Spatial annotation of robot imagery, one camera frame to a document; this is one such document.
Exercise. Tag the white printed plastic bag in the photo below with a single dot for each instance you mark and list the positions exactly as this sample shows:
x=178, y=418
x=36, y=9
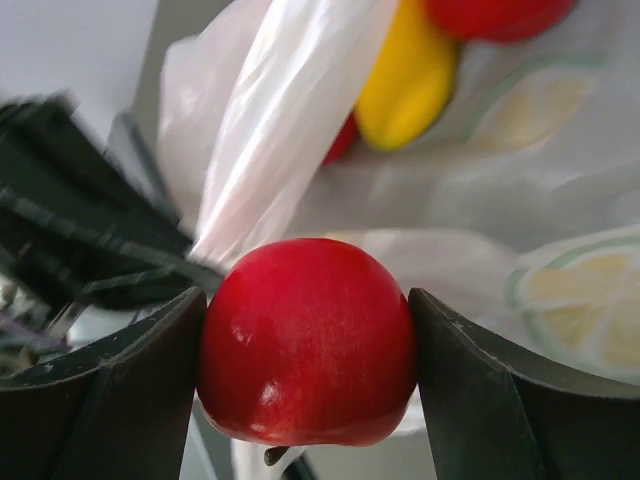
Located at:
x=518, y=207

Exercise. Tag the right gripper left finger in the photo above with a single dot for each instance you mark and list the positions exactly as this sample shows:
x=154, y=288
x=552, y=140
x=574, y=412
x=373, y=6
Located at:
x=117, y=408

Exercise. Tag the small red fruit in bag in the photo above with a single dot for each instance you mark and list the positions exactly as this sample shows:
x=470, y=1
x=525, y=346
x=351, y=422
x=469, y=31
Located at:
x=344, y=140

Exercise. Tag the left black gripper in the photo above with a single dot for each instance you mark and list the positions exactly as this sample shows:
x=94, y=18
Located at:
x=75, y=234

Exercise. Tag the yellow fruit in bag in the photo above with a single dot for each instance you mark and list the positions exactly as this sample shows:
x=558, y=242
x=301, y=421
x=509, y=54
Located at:
x=411, y=81

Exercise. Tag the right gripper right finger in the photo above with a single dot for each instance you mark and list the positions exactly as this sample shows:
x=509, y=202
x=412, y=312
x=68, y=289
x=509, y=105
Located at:
x=495, y=410

